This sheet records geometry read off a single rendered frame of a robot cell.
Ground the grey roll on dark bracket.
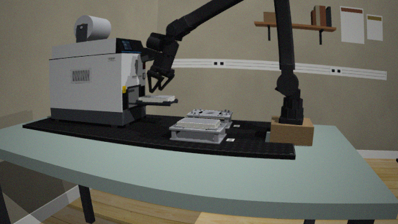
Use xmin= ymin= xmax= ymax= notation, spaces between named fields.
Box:
xmin=73 ymin=15 xmax=111 ymax=41

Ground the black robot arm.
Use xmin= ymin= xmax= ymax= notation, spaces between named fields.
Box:
xmin=141 ymin=0 xmax=304 ymax=125

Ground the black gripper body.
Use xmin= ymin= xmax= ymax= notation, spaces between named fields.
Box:
xmin=147 ymin=53 xmax=175 ymax=77

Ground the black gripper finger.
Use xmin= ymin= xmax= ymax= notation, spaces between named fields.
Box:
xmin=158 ymin=71 xmax=174 ymax=91
xmin=147 ymin=72 xmax=164 ymax=93

